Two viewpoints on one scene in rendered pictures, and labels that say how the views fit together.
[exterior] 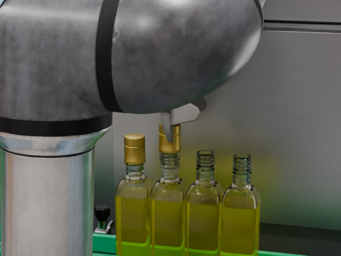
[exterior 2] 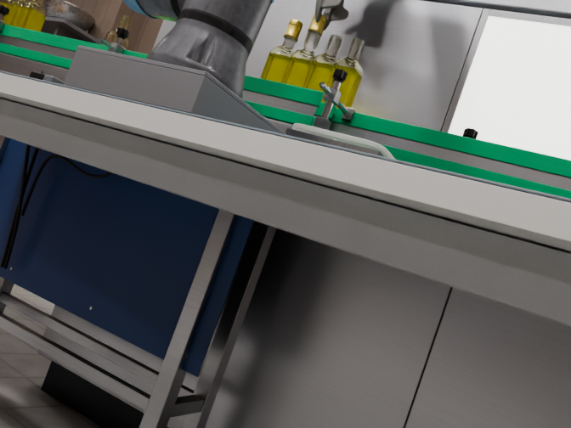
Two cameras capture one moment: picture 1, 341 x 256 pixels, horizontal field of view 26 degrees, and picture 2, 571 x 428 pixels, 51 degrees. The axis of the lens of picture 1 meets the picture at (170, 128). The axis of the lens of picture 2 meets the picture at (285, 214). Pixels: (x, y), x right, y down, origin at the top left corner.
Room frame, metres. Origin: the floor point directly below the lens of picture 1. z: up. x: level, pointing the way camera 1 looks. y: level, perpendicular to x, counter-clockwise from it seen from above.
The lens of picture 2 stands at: (-0.22, -0.38, 0.63)
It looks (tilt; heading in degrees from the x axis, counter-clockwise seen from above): 3 degrees up; 12
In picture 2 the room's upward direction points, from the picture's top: 20 degrees clockwise
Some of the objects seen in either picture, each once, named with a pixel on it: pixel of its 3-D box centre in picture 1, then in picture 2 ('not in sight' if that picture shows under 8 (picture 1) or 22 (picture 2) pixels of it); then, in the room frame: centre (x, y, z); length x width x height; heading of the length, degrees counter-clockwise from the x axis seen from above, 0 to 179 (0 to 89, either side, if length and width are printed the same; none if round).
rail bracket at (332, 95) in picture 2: not in sight; (335, 104); (0.96, -0.14, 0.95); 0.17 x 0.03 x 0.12; 166
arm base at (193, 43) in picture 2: not in sight; (203, 60); (0.59, 0.00, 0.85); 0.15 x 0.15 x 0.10
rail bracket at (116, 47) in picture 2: not in sight; (108, 50); (1.06, 0.46, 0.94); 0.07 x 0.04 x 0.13; 166
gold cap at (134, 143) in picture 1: (134, 148); (293, 30); (1.13, 0.06, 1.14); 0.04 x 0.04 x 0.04
